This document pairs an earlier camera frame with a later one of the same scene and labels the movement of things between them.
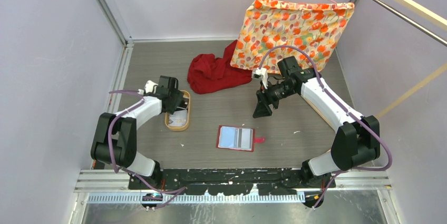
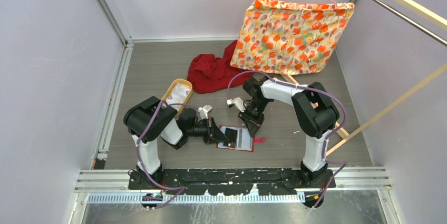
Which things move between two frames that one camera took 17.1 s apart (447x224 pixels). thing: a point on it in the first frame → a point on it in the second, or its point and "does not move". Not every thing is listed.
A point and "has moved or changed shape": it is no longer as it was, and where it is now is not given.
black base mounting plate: (229, 182) does not move
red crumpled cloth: (206, 72) does not move
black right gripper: (263, 109) → (253, 124)
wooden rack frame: (419, 7) does not move
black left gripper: (177, 96) → (211, 125)
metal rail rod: (390, 8) does not move
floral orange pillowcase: (316, 27) does not move
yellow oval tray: (180, 128) has moved or changed shape
